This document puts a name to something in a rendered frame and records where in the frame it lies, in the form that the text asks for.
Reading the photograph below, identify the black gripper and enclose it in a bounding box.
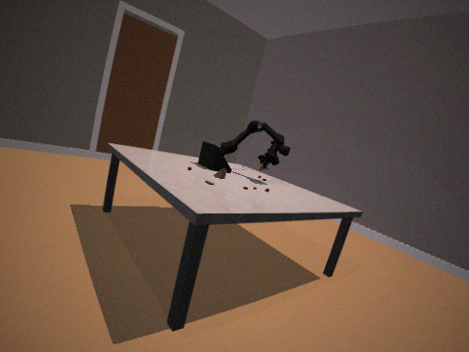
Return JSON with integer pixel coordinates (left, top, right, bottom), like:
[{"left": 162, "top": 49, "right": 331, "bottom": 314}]
[{"left": 258, "top": 147, "right": 279, "bottom": 168}]

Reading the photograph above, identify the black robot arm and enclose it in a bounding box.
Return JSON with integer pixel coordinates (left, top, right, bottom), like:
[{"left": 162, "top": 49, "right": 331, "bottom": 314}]
[{"left": 219, "top": 120, "right": 291, "bottom": 156}]

